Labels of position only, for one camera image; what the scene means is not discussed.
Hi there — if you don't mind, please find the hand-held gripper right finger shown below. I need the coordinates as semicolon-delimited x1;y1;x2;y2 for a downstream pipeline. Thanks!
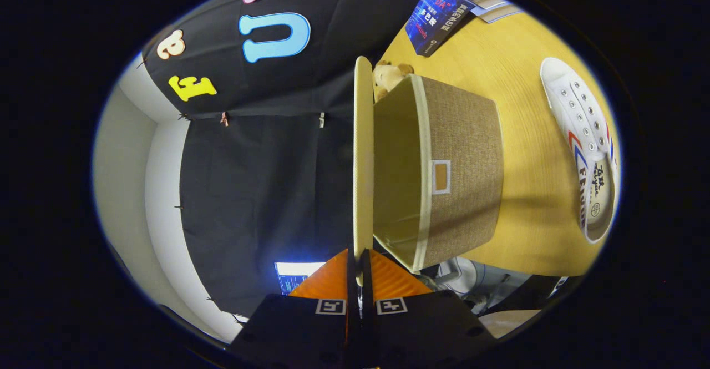
361;249;497;369

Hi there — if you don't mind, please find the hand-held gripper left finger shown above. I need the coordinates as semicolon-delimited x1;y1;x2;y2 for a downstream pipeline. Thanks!
230;249;361;369

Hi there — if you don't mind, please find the beige fabric storage box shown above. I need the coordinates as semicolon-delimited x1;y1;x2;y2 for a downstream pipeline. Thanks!
353;56;504;287

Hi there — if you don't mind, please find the white striped canvas shoe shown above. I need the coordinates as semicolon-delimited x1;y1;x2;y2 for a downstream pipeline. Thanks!
540;57;617;245

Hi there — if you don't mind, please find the computer monitor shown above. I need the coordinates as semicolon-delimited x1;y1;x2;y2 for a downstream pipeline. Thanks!
274;261;327;296

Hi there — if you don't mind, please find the white plastic object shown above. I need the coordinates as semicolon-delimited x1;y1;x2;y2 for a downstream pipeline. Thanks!
434;257;533;309

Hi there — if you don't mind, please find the brown plush toy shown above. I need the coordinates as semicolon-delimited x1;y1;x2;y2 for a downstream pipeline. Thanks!
373;61;415;102

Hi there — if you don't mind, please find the dark blue book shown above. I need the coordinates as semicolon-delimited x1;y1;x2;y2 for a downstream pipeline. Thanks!
405;0;476;58

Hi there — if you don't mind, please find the light blue book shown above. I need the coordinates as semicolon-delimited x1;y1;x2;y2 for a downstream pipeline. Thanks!
477;3;522;24

